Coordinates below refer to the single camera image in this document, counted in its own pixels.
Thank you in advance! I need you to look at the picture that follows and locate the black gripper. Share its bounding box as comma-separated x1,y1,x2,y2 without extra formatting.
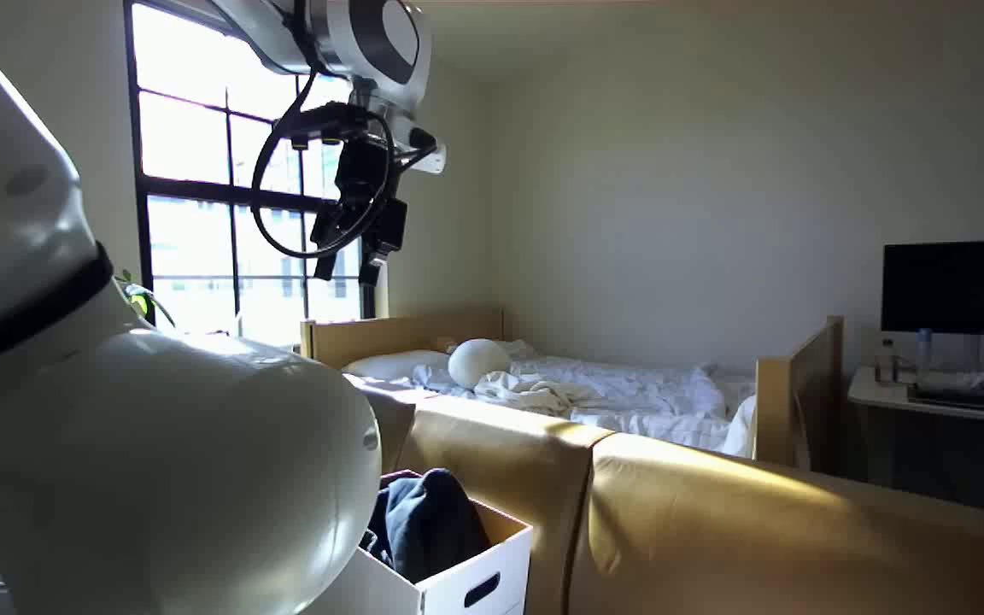
312,136,395,285

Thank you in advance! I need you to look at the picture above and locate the dark navy fleece clothing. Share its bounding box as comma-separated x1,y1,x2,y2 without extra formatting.
360,469,492,585

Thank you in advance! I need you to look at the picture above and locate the white cardboard box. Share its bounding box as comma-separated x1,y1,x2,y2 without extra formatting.
308,498,541,615

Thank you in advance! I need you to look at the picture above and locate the flat white pillow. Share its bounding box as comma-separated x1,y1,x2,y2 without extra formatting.
340,344,454,386

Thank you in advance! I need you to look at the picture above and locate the round white pillow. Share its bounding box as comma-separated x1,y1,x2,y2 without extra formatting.
444,334,517,388

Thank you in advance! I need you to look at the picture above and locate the black framed window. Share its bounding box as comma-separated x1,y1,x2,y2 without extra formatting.
123,0,394,352

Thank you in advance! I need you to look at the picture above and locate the green plant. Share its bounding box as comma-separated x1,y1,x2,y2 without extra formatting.
114,269,176,330

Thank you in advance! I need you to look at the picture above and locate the clear plastic bottle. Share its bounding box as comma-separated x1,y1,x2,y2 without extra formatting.
871,334,902,386

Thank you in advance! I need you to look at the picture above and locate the blue capped bottle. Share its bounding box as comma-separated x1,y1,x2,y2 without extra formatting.
912,326,935,376

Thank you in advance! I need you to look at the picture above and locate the black monitor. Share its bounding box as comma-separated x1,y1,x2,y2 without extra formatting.
877,236,984,342

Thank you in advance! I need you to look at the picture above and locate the white desk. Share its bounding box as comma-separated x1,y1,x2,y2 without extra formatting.
845,361,984,539

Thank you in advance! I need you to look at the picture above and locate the black keyboard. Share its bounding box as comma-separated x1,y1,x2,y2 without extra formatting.
904,380,984,417

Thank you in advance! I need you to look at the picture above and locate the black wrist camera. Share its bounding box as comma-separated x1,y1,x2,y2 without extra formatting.
372,197,409,255

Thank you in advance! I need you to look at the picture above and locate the black velcro strap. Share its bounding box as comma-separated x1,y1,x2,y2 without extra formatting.
0,243,116,386

